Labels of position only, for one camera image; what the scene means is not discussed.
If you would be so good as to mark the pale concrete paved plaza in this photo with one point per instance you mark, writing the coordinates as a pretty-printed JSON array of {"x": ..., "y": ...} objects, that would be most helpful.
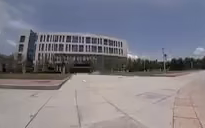
[{"x": 100, "y": 93}]

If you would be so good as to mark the large white multi-storey building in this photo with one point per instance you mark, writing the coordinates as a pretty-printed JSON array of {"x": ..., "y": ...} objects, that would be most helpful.
[{"x": 73, "y": 46}]

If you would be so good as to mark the grey pole with signs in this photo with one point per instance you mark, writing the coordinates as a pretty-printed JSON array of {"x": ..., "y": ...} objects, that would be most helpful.
[{"x": 164, "y": 60}]

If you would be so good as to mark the low green hedge strip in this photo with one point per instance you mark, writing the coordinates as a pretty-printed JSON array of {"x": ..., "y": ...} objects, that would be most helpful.
[{"x": 30, "y": 75}]

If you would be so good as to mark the row of dark green trees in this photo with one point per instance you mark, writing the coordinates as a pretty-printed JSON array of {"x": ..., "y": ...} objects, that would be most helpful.
[{"x": 176, "y": 63}]

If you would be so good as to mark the reddish raised paved strip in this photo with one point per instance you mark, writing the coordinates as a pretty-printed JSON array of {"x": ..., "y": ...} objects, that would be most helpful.
[{"x": 26, "y": 82}]

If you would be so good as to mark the reddish brick paved band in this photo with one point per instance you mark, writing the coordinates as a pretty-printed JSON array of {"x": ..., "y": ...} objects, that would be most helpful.
[{"x": 186, "y": 110}]

